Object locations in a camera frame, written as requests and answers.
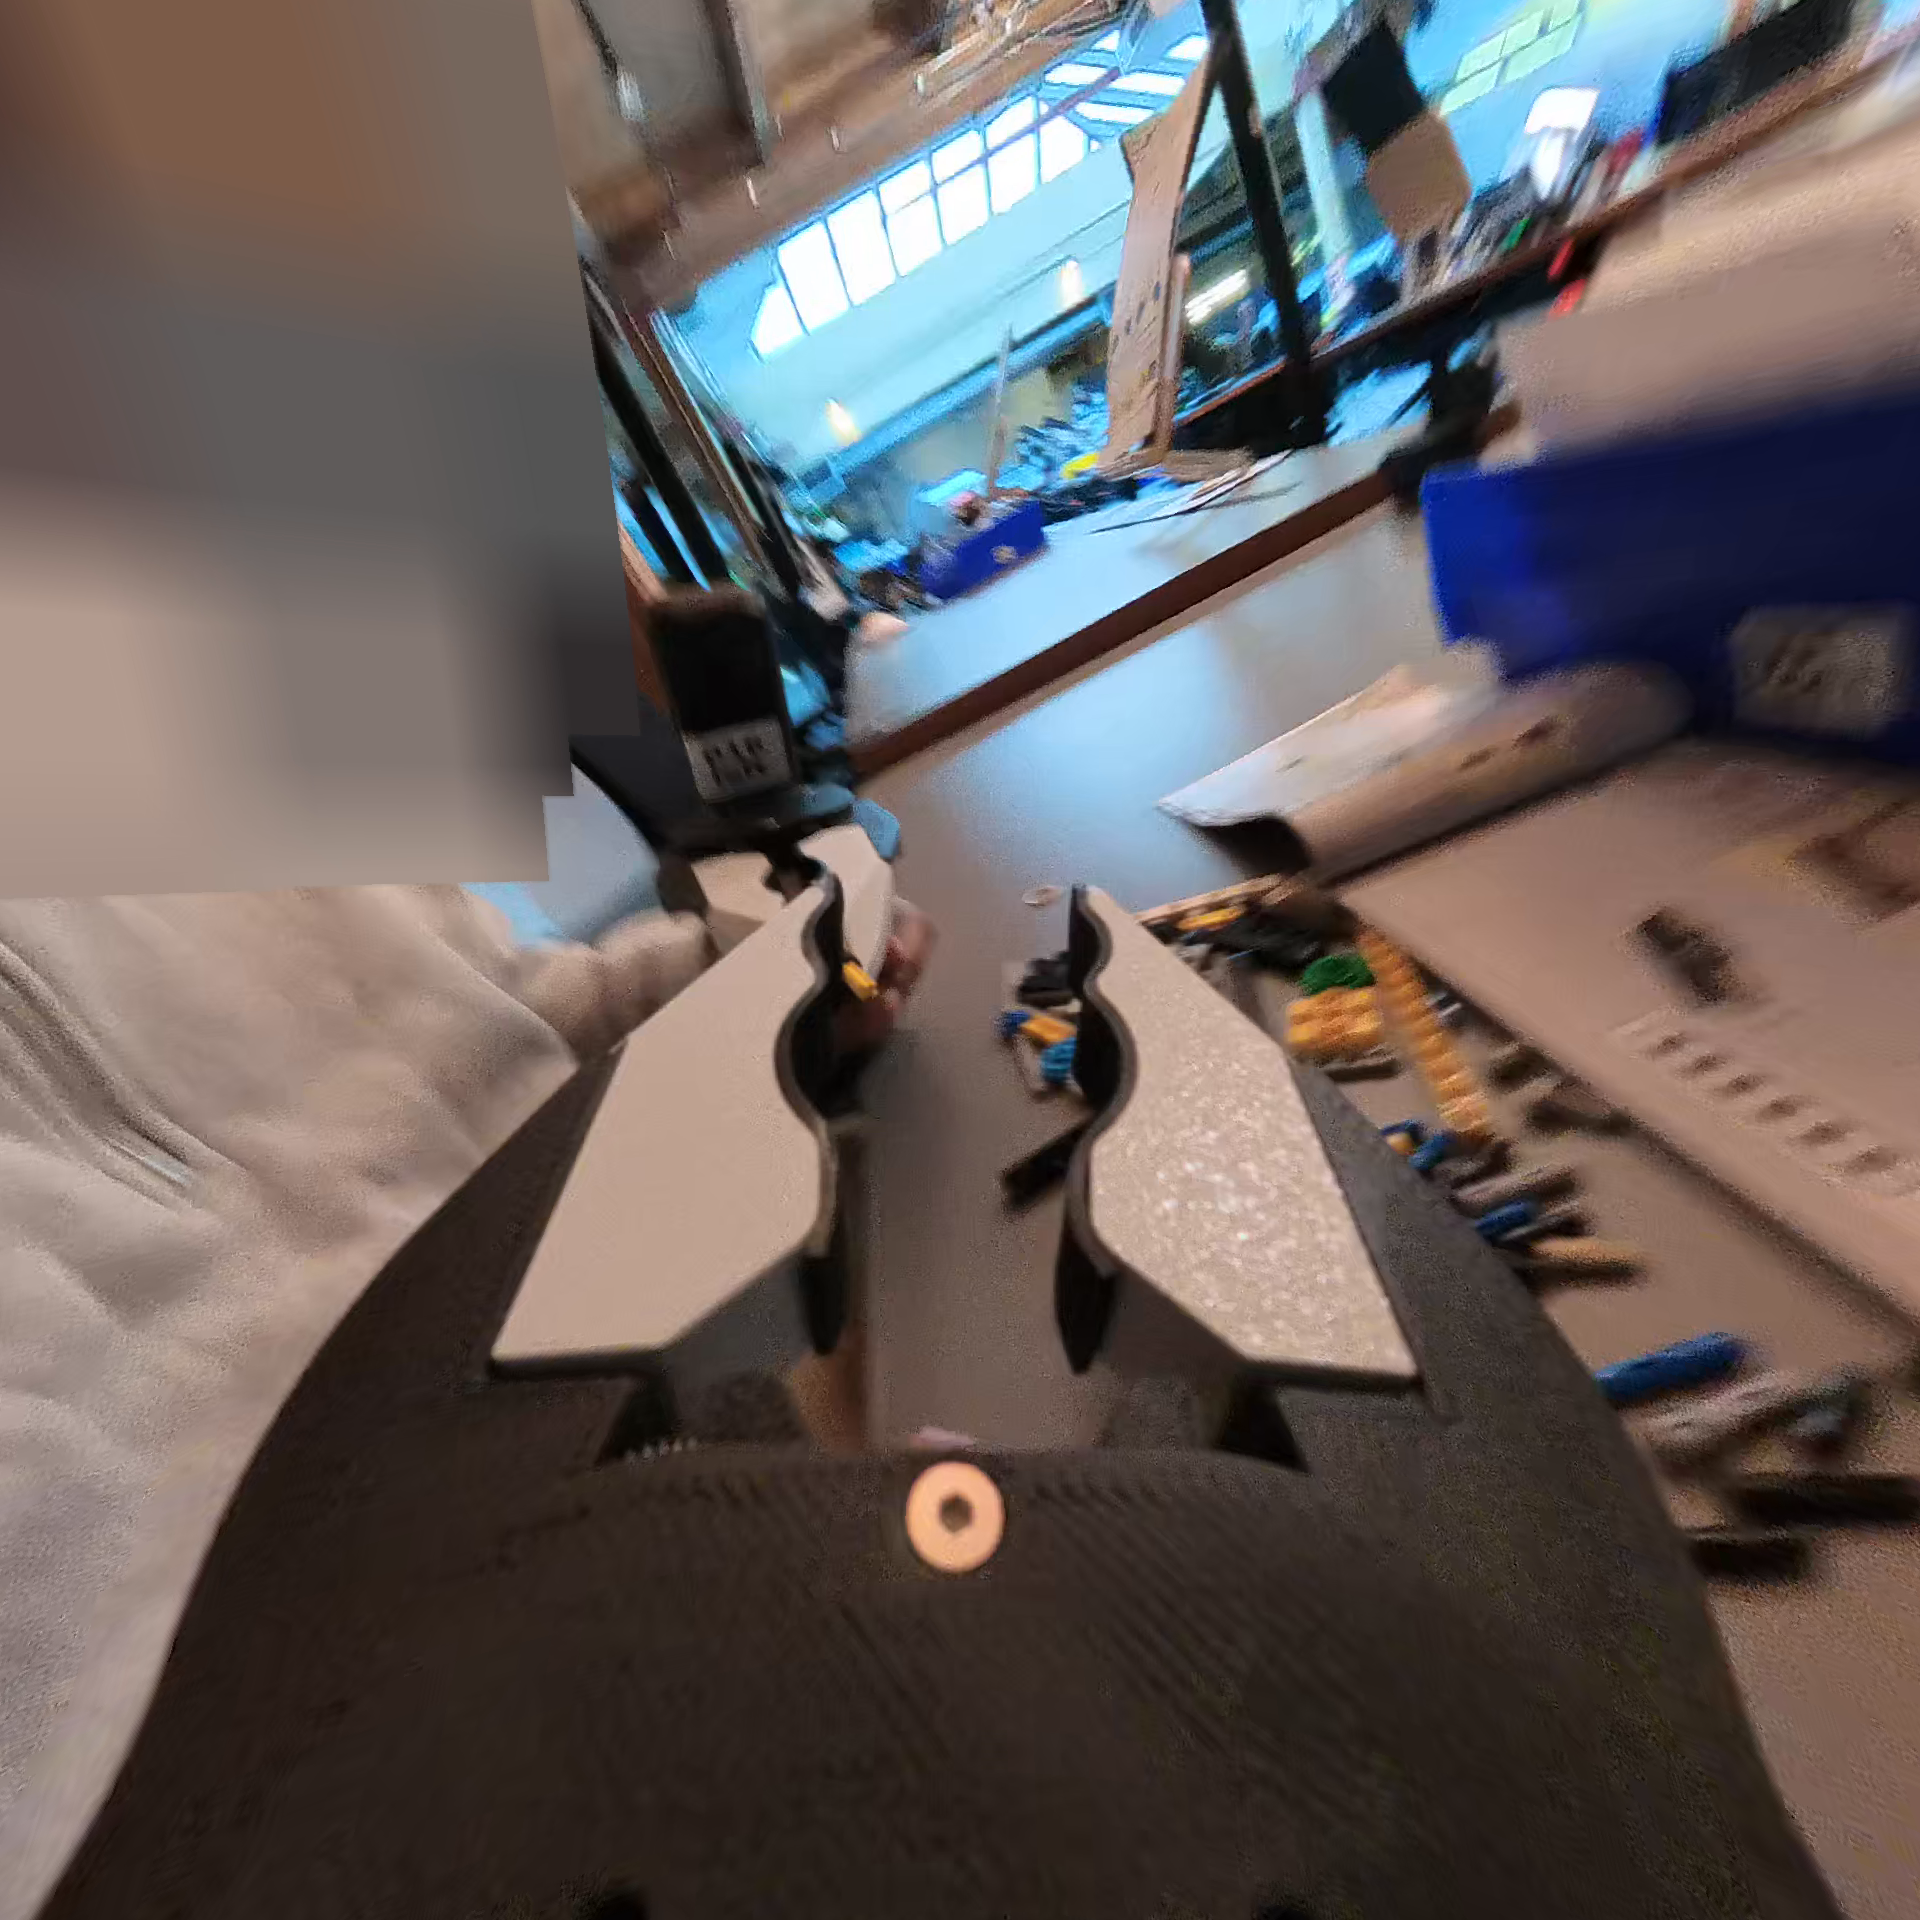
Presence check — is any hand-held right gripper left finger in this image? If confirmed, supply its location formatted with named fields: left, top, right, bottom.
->
left=491, top=878, right=864, bottom=1389

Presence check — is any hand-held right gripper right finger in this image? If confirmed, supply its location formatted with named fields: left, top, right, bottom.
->
left=1054, top=884, right=1421, bottom=1389

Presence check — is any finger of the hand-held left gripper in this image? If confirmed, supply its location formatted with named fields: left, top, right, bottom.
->
left=698, top=858, right=825, bottom=963
left=810, top=823, right=904, bottom=991

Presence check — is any person's left forearm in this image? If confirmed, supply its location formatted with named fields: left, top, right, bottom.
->
left=504, top=900, right=723, bottom=1058

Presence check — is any pile of loose lego parts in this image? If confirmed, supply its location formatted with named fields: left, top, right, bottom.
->
left=997, top=878, right=1920, bottom=1576

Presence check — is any lego instruction booklet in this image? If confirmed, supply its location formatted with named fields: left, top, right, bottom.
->
left=1155, top=661, right=1696, bottom=879

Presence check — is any person's left hand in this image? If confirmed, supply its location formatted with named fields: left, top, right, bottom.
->
left=840, top=914, right=941, bottom=1052

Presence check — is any blue bin of parts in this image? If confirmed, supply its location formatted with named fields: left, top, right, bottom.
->
left=918, top=498, right=1050, bottom=602

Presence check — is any thin cardboard strip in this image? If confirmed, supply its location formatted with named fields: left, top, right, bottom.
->
left=984, top=326, right=1024, bottom=511

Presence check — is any person's grey sweatshirt torso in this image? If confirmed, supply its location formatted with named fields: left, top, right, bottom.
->
left=0, top=884, right=633, bottom=1920

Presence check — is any grey printed flat sheet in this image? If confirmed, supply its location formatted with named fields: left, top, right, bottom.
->
left=1334, top=742, right=1920, bottom=1322

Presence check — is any brown cardboard panel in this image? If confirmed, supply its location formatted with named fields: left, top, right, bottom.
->
left=1099, top=60, right=1220, bottom=471

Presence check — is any black device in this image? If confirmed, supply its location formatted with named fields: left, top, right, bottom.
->
left=1381, top=335, right=1520, bottom=506

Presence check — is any large blue storage bin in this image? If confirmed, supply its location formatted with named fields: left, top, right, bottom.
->
left=1418, top=351, right=1920, bottom=736

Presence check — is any black metal post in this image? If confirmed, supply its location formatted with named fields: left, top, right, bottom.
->
left=1198, top=0, right=1339, bottom=452

